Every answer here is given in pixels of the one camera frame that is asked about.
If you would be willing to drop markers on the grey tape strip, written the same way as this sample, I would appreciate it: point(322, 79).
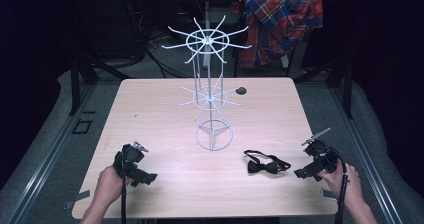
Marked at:
point(329, 194)
point(78, 196)

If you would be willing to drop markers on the person's right hand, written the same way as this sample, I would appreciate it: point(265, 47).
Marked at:
point(343, 184)

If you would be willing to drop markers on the black bow tie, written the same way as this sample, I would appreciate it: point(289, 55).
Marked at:
point(265, 166)

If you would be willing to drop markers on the person's left hand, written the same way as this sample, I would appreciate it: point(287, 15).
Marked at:
point(110, 185)

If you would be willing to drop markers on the red blue plaid shirt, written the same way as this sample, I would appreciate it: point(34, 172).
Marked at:
point(280, 17)

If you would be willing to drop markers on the black metal stand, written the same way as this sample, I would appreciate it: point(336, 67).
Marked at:
point(78, 84)
point(343, 84)

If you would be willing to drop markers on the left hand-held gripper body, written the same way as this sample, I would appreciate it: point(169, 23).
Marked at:
point(133, 169)

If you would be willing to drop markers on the wooden table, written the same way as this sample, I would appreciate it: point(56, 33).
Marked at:
point(166, 170)

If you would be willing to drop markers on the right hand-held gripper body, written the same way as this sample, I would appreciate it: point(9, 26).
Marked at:
point(320, 162)

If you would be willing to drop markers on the metal floor rail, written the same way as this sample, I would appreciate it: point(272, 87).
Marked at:
point(43, 170)
point(366, 164)

